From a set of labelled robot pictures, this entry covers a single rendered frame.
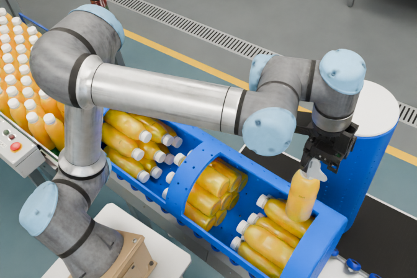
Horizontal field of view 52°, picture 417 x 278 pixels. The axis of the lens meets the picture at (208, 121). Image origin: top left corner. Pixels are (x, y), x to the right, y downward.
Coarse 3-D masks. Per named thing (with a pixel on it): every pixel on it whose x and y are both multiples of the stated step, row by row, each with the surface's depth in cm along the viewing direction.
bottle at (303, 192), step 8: (296, 176) 103; (296, 184) 102; (304, 184) 101; (312, 184) 101; (296, 192) 103; (304, 192) 102; (312, 192) 102; (288, 200) 109; (296, 200) 105; (304, 200) 104; (312, 200) 105; (288, 208) 110; (296, 208) 107; (304, 208) 106; (312, 208) 109; (288, 216) 112; (296, 216) 109; (304, 216) 109
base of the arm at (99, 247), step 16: (96, 224) 105; (80, 240) 100; (96, 240) 102; (112, 240) 105; (64, 256) 100; (80, 256) 100; (96, 256) 100; (112, 256) 102; (80, 272) 102; (96, 272) 100
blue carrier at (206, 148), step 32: (192, 128) 139; (192, 160) 127; (224, 160) 148; (160, 192) 150; (256, 192) 144; (288, 192) 120; (192, 224) 127; (224, 224) 143; (320, 224) 112; (320, 256) 108
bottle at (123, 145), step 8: (104, 128) 150; (112, 128) 150; (104, 136) 149; (112, 136) 148; (120, 136) 148; (112, 144) 147; (120, 144) 146; (128, 144) 146; (136, 144) 147; (120, 152) 146; (128, 152) 145
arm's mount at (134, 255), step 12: (132, 240) 103; (120, 252) 104; (132, 252) 101; (144, 252) 108; (120, 264) 99; (132, 264) 104; (144, 264) 111; (156, 264) 117; (108, 276) 99; (120, 276) 101; (132, 276) 106; (144, 276) 114
